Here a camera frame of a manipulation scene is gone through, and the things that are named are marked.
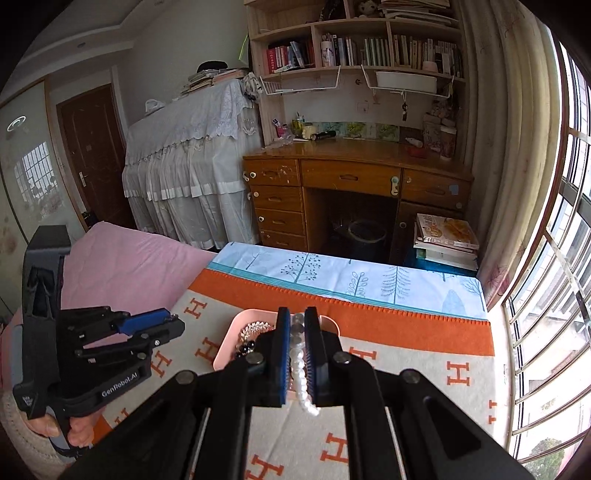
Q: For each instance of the stack of books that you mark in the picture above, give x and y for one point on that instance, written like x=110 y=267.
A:
x=446 y=241

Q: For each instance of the orange white H blanket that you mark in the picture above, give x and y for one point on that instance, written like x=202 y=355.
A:
x=455 y=354

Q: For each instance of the dark brown door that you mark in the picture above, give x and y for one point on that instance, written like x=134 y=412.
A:
x=95 y=151

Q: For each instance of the beige curtain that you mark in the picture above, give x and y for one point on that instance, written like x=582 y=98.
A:
x=512 y=137

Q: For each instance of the pink plastic tray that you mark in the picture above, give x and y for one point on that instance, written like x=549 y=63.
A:
x=237 y=363

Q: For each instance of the pink bed sheet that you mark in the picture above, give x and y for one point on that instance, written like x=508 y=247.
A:
x=128 y=270

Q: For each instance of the white lace covered piano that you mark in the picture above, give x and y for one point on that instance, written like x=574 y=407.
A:
x=183 y=175

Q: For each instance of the left hand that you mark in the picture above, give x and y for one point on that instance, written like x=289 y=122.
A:
x=81 y=433

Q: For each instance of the left beige knit sleeve forearm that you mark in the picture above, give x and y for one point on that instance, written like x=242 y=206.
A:
x=34 y=448

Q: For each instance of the wooden desk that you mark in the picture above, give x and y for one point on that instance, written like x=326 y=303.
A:
x=351 y=198

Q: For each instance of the window security grille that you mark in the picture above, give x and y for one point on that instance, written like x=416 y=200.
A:
x=549 y=308

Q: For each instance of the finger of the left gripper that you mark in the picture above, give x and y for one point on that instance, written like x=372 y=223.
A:
x=150 y=321
x=157 y=335

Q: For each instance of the white wardrobe door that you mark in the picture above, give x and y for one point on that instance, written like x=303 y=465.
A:
x=33 y=191

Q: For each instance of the wooden bookshelf with books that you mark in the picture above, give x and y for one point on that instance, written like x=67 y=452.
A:
x=308 y=56

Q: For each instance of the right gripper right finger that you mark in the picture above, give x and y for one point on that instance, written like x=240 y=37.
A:
x=320 y=348

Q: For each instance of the blue white tree-print cloth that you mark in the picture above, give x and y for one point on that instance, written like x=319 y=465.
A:
x=355 y=281

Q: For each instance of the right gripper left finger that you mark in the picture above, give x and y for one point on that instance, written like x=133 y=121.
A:
x=274 y=345

